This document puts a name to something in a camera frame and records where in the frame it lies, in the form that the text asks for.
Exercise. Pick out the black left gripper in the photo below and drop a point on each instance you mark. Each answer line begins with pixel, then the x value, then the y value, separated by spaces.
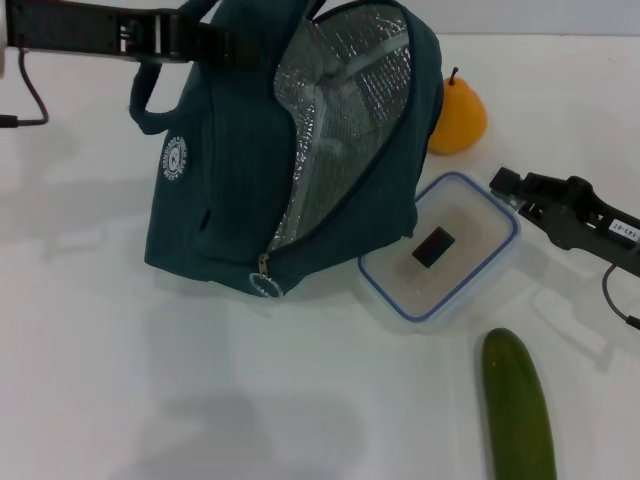
pixel 65 25

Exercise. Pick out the dark teal insulated lunch bag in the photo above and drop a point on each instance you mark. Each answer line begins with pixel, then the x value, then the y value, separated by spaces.
pixel 225 175

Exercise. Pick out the orange yellow pear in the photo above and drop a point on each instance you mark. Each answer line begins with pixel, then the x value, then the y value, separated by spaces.
pixel 460 120

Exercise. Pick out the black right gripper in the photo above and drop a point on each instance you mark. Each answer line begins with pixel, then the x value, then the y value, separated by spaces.
pixel 610 235

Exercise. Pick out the clear blue-rimmed plastic container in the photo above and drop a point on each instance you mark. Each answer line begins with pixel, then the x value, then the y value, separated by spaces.
pixel 460 280

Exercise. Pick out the green cucumber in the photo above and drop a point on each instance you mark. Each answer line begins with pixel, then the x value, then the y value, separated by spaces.
pixel 520 415

